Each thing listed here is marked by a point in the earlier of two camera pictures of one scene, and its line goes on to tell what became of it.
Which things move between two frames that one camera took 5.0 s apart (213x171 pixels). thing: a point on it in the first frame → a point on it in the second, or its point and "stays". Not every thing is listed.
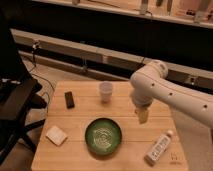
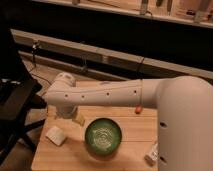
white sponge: [56, 135] stays
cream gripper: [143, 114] → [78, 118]
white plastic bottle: [158, 148] stays
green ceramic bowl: [103, 136] stays
